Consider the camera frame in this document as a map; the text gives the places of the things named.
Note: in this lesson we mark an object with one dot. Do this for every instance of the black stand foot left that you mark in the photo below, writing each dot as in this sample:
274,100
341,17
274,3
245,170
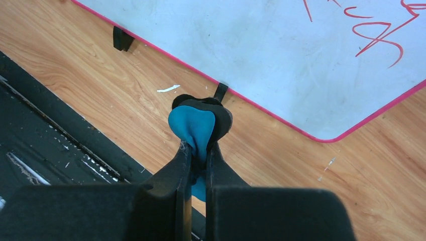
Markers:
122,41

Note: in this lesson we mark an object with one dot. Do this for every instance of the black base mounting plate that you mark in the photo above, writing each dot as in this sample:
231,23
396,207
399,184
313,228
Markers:
61,179

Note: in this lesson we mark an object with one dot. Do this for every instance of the pink-framed whiteboard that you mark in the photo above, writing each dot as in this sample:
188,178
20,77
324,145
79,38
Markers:
324,68

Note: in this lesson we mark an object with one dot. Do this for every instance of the black stand foot right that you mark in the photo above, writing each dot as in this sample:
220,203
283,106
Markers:
220,92

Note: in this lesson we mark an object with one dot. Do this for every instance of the black stand foot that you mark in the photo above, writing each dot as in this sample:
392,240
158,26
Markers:
122,41
220,92

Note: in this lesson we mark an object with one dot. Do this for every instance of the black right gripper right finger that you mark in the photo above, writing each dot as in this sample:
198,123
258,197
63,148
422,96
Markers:
237,211

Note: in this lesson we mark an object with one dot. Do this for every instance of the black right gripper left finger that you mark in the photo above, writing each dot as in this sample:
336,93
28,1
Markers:
157,209

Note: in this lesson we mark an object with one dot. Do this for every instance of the blue and black eraser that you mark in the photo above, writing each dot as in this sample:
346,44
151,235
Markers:
199,122

